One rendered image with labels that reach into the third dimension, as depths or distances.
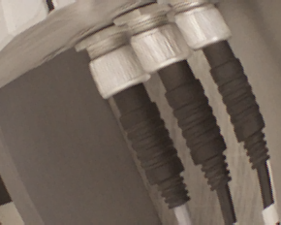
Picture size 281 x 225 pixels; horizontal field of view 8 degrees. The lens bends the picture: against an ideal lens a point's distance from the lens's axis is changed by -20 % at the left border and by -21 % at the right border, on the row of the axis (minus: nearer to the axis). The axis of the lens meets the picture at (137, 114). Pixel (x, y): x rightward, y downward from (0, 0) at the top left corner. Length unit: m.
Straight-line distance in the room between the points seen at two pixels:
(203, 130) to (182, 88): 0.01
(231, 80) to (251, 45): 0.06
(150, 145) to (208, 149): 0.04
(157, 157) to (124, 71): 0.03
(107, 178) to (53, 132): 0.02
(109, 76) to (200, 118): 0.04
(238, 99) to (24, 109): 0.18
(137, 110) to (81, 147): 0.11
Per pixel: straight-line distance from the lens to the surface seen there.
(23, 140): 0.75
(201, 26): 0.59
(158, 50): 0.62
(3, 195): 1.62
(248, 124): 0.59
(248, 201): 0.69
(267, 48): 0.63
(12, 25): 0.48
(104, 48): 0.65
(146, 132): 0.65
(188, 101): 0.62
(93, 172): 0.76
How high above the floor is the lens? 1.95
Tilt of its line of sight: 42 degrees down
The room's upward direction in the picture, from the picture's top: 3 degrees counter-clockwise
